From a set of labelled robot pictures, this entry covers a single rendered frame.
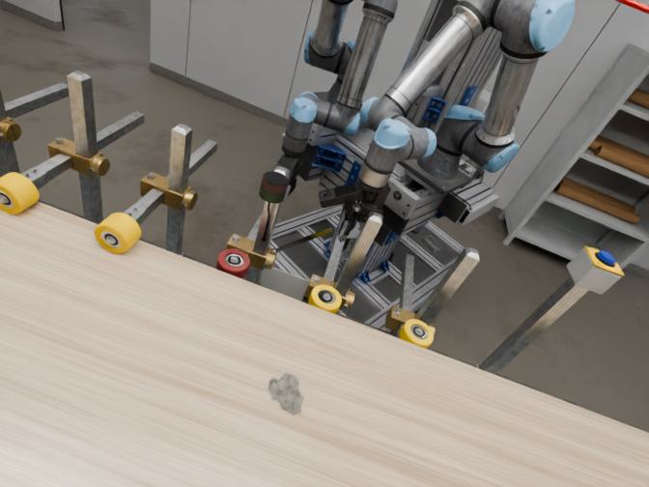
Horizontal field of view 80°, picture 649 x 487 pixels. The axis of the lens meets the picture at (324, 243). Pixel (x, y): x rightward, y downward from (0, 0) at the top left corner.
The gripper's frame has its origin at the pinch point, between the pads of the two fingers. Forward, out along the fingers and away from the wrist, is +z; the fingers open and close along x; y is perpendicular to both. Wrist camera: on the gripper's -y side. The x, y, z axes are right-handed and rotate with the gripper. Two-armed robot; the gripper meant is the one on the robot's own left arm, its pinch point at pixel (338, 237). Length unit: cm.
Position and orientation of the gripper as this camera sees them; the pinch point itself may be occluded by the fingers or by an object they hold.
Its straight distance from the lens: 110.0
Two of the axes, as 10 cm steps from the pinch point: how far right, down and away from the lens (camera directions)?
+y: 9.5, 1.3, 2.9
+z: -2.9, 7.2, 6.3
